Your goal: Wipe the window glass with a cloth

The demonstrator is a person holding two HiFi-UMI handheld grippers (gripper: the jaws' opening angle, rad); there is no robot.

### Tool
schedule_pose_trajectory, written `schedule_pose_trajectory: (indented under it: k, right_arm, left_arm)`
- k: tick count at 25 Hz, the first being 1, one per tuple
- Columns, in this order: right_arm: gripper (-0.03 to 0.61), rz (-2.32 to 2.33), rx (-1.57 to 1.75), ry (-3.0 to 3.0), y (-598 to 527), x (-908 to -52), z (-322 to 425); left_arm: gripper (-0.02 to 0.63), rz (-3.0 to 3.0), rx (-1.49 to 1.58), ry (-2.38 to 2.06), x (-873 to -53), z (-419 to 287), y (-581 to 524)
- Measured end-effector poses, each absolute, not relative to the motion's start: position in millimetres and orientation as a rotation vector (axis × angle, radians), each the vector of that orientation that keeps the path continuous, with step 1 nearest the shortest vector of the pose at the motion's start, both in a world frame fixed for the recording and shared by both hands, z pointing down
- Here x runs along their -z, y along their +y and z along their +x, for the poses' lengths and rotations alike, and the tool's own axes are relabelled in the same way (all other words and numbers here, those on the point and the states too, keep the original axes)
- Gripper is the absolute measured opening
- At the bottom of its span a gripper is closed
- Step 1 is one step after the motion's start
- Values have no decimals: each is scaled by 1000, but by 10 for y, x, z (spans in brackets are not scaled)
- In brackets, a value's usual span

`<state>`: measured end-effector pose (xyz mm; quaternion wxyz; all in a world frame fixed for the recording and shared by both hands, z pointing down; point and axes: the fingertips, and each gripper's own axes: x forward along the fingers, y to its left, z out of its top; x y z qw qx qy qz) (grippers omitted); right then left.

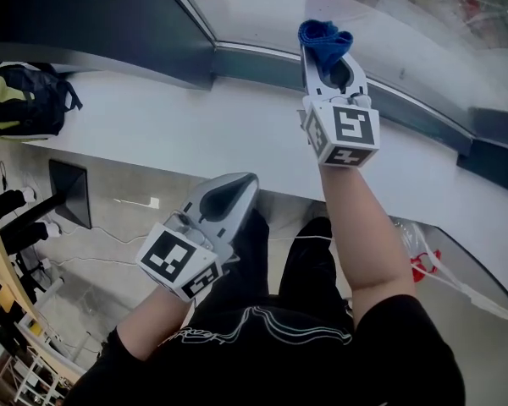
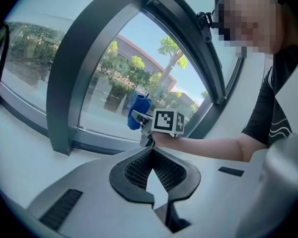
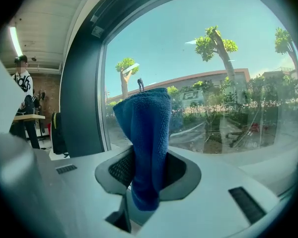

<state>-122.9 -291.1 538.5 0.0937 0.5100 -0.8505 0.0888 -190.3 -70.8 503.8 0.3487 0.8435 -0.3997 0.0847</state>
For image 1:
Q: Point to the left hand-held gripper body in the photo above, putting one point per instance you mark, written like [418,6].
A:
[178,260]

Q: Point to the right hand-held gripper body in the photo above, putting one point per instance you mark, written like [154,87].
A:
[347,133]

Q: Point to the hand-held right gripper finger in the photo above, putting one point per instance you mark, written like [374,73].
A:
[311,83]
[360,85]

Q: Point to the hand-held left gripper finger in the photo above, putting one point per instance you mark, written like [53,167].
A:
[192,197]
[235,226]

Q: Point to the blue cloth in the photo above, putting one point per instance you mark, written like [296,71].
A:
[321,36]

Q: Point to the clear window glass pane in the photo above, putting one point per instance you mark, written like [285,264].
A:
[406,36]

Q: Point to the person's left forearm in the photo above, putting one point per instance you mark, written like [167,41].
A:
[152,324]

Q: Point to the person's right forearm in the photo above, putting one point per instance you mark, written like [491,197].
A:
[364,243]

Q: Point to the white windowsill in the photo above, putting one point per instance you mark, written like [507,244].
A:
[194,133]

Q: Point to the person's black trousers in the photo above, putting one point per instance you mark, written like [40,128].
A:
[309,264]

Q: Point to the person's black printed t-shirt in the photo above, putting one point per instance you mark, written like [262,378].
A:
[258,366]

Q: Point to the clear bag with red print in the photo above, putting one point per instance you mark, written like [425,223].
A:
[419,264]

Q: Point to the green and black backpack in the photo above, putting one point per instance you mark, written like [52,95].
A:
[25,100]

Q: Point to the black table pedestal base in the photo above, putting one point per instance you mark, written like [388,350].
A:
[72,193]

